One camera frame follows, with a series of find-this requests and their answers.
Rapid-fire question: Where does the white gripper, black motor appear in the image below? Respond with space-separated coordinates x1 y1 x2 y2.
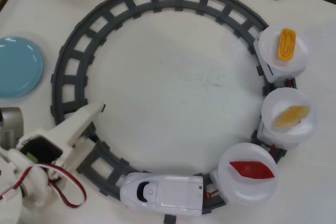
16 102 106 168

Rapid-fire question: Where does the orange toy sushi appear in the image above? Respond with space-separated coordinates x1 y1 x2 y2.
272 105 312 127

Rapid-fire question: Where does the blue round dish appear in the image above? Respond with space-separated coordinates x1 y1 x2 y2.
0 36 45 99

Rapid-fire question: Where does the white Shinkansen toy locomotive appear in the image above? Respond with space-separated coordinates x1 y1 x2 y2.
120 172 205 213

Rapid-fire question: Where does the white wagon under red sushi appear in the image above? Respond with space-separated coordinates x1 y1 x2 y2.
209 167 229 204

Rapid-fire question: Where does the red tuna toy sushi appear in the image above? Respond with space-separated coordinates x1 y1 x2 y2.
229 161 276 180

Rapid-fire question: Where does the white round plate, red sushi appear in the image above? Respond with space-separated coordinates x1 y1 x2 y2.
218 142 278 206

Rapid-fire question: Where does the white round plate, orange sushi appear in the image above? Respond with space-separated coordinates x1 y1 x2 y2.
261 87 318 140

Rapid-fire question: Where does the white wagon under egg sushi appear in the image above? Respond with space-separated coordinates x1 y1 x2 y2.
253 37 307 84

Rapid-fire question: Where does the white round plate, egg sushi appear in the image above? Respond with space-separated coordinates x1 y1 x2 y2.
258 26 312 71

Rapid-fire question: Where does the yellow egg toy sushi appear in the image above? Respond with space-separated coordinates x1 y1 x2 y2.
275 28 297 61

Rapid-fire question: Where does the red robot cable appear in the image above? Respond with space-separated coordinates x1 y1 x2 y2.
0 163 88 208

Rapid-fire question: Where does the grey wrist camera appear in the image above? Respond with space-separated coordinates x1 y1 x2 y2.
0 107 24 151

